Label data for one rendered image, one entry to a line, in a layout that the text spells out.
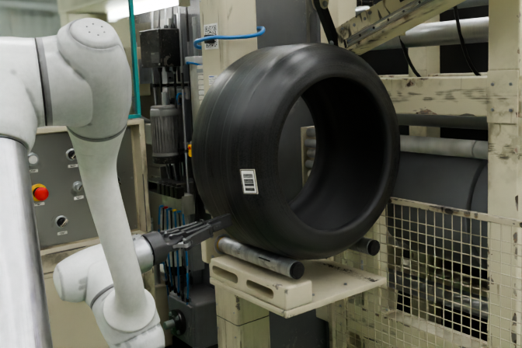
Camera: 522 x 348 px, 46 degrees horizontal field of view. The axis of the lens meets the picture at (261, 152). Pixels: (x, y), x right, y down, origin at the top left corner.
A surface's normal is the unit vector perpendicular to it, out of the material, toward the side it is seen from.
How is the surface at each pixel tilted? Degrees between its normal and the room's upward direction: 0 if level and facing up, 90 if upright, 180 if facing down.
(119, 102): 122
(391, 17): 90
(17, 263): 59
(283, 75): 53
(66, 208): 90
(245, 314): 90
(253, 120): 73
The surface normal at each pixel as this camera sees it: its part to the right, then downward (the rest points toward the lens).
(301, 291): 0.60, 0.08
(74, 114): 0.41, 0.78
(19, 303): 0.62, -0.48
